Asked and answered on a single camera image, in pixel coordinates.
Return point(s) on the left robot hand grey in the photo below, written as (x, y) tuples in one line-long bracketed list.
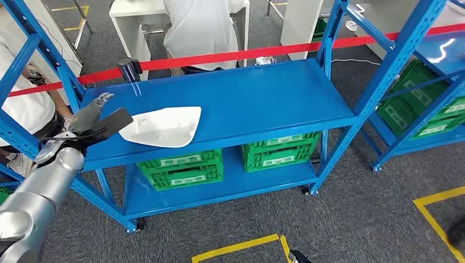
[(85, 118)]

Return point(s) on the white plastic car part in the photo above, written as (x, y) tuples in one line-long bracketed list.
[(163, 127)]

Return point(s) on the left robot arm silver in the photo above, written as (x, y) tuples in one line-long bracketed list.
[(40, 196)]

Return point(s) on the blue metal shelf rack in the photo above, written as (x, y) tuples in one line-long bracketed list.
[(236, 94), (11, 172), (441, 47)]

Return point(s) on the white desk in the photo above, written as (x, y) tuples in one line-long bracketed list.
[(130, 21)]

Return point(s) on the red barrier belt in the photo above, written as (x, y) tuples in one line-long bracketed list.
[(254, 53)]

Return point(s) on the small white floor object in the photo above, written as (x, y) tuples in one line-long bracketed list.
[(351, 26), (265, 61)]

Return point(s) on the white cabinet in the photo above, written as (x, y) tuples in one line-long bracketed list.
[(298, 25)]

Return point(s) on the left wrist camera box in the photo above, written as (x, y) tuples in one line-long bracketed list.
[(114, 121)]

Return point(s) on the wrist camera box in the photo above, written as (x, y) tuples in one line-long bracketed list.
[(114, 121), (299, 257)]

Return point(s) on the dark stanchion post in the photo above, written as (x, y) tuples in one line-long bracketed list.
[(128, 70)]

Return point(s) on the chrome table frame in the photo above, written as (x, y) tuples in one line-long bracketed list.
[(87, 24)]

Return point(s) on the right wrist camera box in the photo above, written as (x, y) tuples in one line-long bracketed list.
[(299, 257)]

